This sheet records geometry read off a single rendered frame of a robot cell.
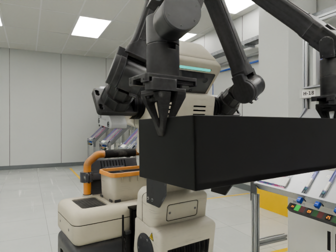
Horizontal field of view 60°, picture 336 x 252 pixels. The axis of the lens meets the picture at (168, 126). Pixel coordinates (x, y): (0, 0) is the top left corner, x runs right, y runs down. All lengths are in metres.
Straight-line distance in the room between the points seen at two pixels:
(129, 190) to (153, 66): 0.78
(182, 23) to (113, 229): 0.87
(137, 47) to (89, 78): 7.67
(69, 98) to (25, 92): 1.07
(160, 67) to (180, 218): 0.60
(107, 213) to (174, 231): 0.31
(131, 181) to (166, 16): 0.86
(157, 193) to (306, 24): 0.62
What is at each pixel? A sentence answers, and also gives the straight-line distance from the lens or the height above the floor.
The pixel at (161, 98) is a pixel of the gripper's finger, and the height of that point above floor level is 1.16.
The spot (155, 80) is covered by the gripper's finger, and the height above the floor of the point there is 1.18.
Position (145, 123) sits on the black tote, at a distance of 0.55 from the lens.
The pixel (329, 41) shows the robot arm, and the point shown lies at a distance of 0.90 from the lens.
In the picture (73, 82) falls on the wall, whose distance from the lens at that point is 8.33.
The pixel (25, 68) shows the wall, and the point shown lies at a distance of 8.30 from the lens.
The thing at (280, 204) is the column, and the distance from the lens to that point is 3.97.
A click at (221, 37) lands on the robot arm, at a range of 1.01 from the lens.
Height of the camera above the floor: 1.11
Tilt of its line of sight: level
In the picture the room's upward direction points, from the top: straight up
